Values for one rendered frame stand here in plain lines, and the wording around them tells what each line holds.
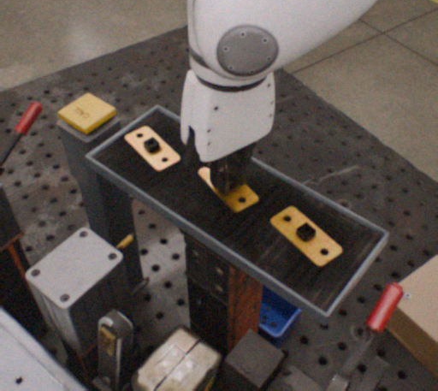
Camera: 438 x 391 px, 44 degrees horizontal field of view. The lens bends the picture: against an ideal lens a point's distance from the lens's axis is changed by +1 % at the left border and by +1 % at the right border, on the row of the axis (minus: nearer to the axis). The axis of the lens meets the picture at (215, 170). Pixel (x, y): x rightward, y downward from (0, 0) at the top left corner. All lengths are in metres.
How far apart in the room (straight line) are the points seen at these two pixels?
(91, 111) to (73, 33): 2.47
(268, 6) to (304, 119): 1.11
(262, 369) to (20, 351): 0.32
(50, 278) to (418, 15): 3.09
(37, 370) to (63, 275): 0.14
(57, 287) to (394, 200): 0.88
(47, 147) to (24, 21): 2.05
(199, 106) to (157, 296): 0.64
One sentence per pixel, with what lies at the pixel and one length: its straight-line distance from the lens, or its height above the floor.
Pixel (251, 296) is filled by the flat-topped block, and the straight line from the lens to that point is 0.81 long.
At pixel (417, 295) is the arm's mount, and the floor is 0.79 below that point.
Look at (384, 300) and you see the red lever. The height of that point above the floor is 1.15.
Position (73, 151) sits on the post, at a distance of 0.84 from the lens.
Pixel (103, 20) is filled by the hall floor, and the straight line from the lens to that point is 3.34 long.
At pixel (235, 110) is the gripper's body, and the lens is 0.56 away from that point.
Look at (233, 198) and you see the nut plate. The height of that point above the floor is 1.16.
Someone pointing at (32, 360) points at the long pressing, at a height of 1.00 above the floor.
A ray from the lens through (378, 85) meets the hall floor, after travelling 2.88.
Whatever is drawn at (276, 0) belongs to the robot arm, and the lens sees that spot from 0.40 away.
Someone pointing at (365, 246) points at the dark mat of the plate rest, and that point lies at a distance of 0.64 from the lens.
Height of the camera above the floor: 1.66
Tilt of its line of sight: 46 degrees down
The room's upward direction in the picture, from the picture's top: straight up
